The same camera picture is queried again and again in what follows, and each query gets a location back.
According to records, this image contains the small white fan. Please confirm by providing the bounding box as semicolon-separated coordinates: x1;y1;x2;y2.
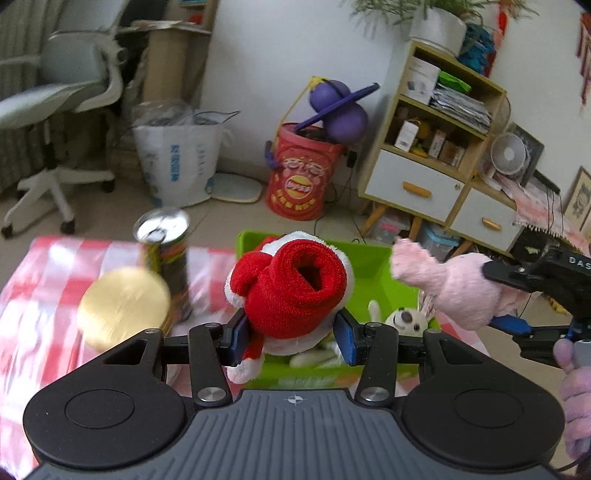
490;131;530;179

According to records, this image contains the green potted plant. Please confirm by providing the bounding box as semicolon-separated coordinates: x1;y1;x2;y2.
342;0;541;29

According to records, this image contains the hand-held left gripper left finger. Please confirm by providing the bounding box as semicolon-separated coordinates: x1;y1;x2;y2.
104;307;250;408

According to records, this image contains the pink patterned cloth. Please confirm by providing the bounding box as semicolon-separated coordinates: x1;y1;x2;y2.
501;177;591;246

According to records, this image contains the pink plush toy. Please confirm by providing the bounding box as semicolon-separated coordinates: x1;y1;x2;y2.
390;237;533;332

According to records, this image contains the pale blue bathroom scale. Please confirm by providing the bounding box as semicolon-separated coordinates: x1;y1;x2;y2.
209;172;262;204

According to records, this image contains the jar with gold lid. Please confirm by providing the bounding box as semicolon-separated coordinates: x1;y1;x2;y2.
77;267;173;354

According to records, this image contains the blue knitted item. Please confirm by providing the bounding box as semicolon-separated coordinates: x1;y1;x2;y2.
457;23;498;77

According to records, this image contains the green flat packet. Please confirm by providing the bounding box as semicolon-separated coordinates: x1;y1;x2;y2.
436;69;472;93

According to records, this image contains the clear storage box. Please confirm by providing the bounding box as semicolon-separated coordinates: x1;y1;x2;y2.
373;207;412;246
417;221;461;262

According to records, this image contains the green plastic bin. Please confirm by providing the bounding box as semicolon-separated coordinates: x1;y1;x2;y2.
235;230;443;394

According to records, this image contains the dark picture frame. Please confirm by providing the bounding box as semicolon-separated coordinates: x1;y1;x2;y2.
510;122;546;186

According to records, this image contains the purple hopper ball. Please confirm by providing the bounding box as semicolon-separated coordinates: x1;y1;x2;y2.
295;76;380;143

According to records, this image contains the white woven bag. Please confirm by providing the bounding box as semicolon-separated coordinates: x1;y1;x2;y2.
131;101;241;209

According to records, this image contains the red wall hanging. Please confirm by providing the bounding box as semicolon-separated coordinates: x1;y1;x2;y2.
577;13;591;107

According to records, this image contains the wooden picture frame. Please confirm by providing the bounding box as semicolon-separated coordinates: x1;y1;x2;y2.
563;165;591;227

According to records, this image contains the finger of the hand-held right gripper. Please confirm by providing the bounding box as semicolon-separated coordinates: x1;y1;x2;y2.
483;259;548;294
490;315;574;368

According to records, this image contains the grey striped curtain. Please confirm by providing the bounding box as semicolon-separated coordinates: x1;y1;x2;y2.
0;0;61;190

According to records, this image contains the red checkered tablecloth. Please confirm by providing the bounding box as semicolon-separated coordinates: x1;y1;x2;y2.
0;235;491;480

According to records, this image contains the red and white santa plush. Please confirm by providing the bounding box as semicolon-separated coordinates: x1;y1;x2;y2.
224;230;356;384

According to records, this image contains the white box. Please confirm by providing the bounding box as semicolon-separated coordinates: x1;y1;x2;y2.
403;56;441;105

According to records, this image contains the grey office chair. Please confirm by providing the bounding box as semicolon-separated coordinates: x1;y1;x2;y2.
0;0;130;239

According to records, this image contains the stack of papers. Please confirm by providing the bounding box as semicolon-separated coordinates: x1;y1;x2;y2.
429;85;493;135

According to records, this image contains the white bunny plush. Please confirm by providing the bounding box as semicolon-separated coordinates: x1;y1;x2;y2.
367;299;437;339

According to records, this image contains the person's right hand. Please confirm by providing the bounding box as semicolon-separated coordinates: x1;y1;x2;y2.
553;339;591;459

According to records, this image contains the red snack bucket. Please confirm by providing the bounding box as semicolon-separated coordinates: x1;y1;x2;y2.
264;122;347;223

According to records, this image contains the tall metal-top can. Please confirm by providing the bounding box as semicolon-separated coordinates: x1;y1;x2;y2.
132;207;194;324

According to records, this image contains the wooden shelf cabinet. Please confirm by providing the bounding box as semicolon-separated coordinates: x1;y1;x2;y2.
357;40;527;260

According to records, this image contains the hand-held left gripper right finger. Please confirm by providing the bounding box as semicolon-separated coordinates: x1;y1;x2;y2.
333;308;484;408

